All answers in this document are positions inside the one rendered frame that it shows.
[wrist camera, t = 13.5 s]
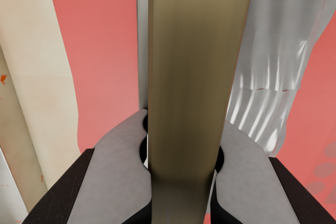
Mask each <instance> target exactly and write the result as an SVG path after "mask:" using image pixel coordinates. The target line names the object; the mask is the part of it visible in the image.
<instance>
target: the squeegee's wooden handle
mask: <svg viewBox="0 0 336 224"><path fill-rule="evenodd" d="M249 5H250V0H148V171H149V172H150V175H151V188H152V220H151V224H204V220H205V215H206V210H207V206H208V201H209V196H210V191H211V186H212V182H213V177H214V172H215V167H216V162H217V158H218V153H219V148H220V143H221V139H222V134H223V129H224V124H225V119H226V115H227V110H228V105H229V100H230V95H231V91H232V86H233V81H234V76H235V72H236V67H237V62H238V57H239V52H240V48H241V43H242V38H243V33H244V29H245V24H246V19H247V14H248V9H249Z"/></svg>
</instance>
